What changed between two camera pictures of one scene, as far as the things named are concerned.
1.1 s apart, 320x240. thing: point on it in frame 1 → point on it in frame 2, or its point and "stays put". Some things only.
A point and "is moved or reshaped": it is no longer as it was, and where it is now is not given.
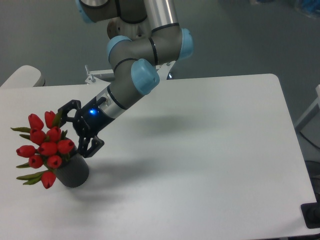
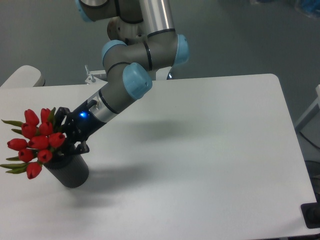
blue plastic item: x=311 y=6 stays put
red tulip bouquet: x=52 y=148 is moved or reshaped
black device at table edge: x=311 y=214 stays put
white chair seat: x=25 y=76 stays put
